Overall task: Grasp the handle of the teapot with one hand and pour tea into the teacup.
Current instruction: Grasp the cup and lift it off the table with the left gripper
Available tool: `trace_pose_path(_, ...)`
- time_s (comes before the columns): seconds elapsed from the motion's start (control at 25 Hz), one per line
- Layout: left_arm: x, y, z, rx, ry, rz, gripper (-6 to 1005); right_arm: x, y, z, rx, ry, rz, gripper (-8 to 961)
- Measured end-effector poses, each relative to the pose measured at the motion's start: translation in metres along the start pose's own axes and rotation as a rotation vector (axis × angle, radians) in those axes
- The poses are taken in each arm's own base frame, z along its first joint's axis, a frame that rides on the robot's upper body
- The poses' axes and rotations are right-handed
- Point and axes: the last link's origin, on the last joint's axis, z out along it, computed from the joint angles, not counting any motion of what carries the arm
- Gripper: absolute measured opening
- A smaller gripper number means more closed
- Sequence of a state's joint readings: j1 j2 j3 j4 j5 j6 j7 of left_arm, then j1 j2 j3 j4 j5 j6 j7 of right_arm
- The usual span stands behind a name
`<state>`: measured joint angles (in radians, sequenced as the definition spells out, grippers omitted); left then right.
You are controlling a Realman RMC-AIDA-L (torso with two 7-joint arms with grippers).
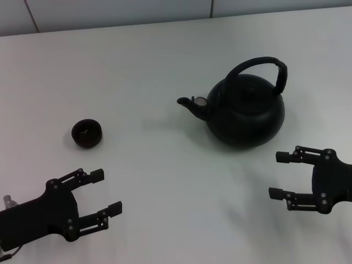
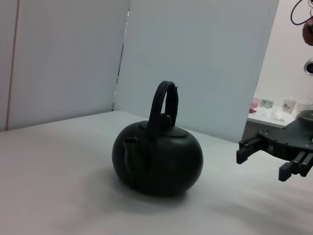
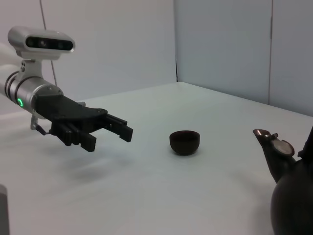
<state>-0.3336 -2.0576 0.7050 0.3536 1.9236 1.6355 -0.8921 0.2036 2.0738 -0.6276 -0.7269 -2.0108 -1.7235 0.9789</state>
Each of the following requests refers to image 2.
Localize brown rounded object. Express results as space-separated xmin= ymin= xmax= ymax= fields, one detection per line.
xmin=302 ymin=17 xmax=313 ymax=47

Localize pink small object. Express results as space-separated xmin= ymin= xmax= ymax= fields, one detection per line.
xmin=248 ymin=98 xmax=260 ymax=114

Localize plain white cup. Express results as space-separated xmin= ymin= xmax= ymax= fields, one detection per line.
xmin=296 ymin=99 xmax=313 ymax=116

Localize white side table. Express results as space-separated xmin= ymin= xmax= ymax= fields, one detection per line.
xmin=242 ymin=105 xmax=300 ymax=144

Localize black round teapot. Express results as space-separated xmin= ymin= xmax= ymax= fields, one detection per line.
xmin=112 ymin=80 xmax=204 ymax=197

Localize silver round device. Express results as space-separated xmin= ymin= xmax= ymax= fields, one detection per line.
xmin=304 ymin=55 xmax=313 ymax=75

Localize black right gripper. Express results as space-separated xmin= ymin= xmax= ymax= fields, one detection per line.
xmin=236 ymin=110 xmax=313 ymax=182

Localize clear glass cup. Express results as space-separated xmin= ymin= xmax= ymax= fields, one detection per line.
xmin=260 ymin=98 xmax=274 ymax=109

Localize black hanging cable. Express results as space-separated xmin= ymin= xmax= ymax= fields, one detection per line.
xmin=290 ymin=0 xmax=313 ymax=25

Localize printed paper cup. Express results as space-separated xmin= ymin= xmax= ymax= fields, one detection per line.
xmin=282 ymin=96 xmax=297 ymax=114

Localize white plastic bag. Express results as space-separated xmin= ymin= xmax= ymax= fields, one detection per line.
xmin=260 ymin=107 xmax=294 ymax=121

